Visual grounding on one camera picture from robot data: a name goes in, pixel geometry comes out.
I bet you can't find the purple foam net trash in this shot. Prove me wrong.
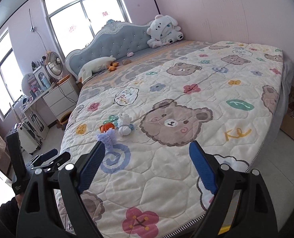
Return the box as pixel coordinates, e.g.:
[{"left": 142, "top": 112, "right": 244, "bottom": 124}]
[{"left": 96, "top": 128, "right": 116, "bottom": 152}]

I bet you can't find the person's left hand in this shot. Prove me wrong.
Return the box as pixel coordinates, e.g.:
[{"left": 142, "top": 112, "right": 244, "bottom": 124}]
[{"left": 15, "top": 193, "right": 24, "bottom": 208}]

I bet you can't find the white rolling cart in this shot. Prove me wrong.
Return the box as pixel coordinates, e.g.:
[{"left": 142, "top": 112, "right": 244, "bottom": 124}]
[{"left": 13, "top": 122, "right": 43, "bottom": 155}]

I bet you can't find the bear pattern quilt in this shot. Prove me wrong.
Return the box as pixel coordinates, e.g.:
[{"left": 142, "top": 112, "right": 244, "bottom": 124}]
[{"left": 61, "top": 41, "right": 284, "bottom": 237}]

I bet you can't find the white desk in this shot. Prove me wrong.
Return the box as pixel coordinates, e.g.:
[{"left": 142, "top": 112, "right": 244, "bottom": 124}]
[{"left": 21, "top": 80, "right": 56, "bottom": 140}]

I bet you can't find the white drawer nightstand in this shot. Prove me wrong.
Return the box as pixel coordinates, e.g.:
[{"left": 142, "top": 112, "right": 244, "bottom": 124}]
[{"left": 43, "top": 78, "right": 79, "bottom": 120}]

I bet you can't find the side window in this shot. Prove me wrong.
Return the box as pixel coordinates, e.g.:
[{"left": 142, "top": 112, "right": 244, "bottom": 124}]
[{"left": 0, "top": 30, "right": 23, "bottom": 120}]

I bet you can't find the light blue water bottle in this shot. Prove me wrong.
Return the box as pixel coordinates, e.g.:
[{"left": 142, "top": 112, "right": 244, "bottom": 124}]
[{"left": 41, "top": 76, "right": 51, "bottom": 89}]

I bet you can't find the white duck plush pillow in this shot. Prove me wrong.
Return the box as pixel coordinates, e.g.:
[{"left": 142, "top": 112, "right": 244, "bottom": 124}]
[{"left": 78, "top": 57, "right": 116, "bottom": 83}]

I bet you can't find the white desk fan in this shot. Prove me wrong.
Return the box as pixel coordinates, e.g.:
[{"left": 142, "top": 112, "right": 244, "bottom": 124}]
[{"left": 45, "top": 52, "right": 63, "bottom": 80}]

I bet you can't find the small brown plush toy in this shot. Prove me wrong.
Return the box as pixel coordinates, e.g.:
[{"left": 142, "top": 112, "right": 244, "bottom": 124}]
[{"left": 122, "top": 59, "right": 132, "bottom": 65}]

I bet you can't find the small pink plush toy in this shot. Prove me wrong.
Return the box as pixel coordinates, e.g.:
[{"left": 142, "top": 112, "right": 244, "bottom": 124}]
[{"left": 127, "top": 52, "right": 134, "bottom": 57}]

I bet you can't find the blue tufted bed headboard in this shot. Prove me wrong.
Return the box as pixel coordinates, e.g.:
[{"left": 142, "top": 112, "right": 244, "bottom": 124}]
[{"left": 65, "top": 21, "right": 150, "bottom": 78}]

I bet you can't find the white plush dog toy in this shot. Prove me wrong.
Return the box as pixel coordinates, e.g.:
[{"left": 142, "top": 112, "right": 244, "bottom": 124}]
[{"left": 146, "top": 14, "right": 184, "bottom": 48}]

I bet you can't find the black power cable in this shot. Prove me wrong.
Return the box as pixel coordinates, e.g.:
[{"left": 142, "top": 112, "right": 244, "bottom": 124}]
[{"left": 55, "top": 81, "right": 77, "bottom": 103}]

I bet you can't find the white mirror frame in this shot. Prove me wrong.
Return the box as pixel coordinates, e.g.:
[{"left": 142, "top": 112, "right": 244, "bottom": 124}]
[{"left": 33, "top": 66, "right": 46, "bottom": 91}]

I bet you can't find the window with metal frame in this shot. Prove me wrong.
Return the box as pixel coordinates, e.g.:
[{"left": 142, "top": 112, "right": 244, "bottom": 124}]
[{"left": 43, "top": 0, "right": 130, "bottom": 56}]

